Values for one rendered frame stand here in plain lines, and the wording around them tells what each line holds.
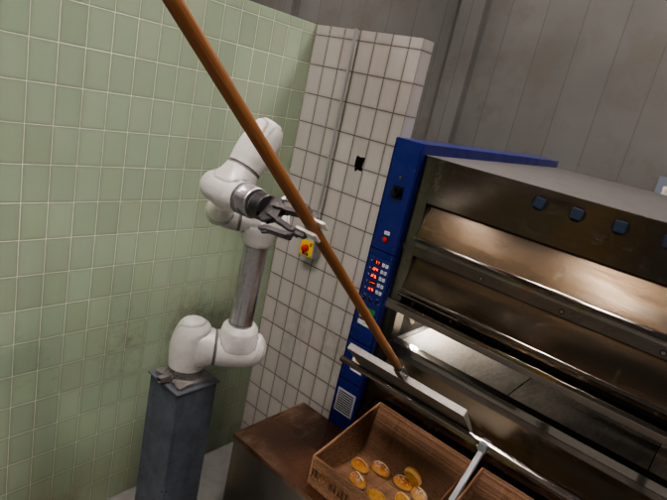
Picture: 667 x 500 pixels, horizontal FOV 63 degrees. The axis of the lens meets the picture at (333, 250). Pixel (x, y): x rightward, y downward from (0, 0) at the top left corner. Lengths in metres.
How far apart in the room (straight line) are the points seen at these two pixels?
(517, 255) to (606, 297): 0.38
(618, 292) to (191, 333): 1.67
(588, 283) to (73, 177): 2.07
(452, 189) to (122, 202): 1.45
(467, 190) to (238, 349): 1.20
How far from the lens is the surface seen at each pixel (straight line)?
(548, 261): 2.36
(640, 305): 2.29
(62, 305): 2.58
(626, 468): 2.49
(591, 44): 6.35
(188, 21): 0.98
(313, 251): 2.91
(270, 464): 2.75
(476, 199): 2.45
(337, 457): 2.79
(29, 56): 2.27
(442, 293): 2.55
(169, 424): 2.48
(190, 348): 2.32
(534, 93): 6.42
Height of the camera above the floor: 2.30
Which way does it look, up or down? 16 degrees down
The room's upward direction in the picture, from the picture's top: 13 degrees clockwise
